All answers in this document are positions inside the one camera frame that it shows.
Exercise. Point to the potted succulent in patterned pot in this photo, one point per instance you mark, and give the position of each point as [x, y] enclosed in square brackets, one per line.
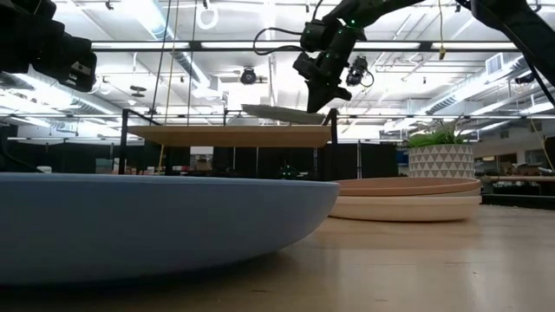
[441, 160]

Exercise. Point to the pale blue-grey plate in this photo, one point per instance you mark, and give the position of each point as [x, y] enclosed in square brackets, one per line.
[282, 114]

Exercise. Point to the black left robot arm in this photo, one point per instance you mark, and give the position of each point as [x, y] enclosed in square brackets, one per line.
[21, 30]

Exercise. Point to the wooden shelf with black frame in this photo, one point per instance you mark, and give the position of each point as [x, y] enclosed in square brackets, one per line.
[234, 136]

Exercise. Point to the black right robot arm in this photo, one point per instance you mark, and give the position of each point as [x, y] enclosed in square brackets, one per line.
[520, 21]

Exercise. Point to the beige plate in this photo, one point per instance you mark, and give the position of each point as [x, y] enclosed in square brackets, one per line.
[403, 210]

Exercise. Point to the black overhead camera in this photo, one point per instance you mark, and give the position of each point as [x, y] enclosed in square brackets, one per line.
[248, 76]

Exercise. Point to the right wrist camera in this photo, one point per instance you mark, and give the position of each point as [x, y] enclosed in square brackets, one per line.
[358, 69]

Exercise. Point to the terracotta plate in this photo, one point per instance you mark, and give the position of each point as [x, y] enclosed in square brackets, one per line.
[407, 186]

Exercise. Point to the blue plate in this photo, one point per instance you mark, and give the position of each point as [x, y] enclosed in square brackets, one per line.
[152, 225]

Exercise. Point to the black metal rig frame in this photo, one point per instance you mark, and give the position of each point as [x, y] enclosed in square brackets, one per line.
[425, 45]

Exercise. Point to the background work table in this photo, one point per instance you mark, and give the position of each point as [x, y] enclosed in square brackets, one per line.
[520, 201]

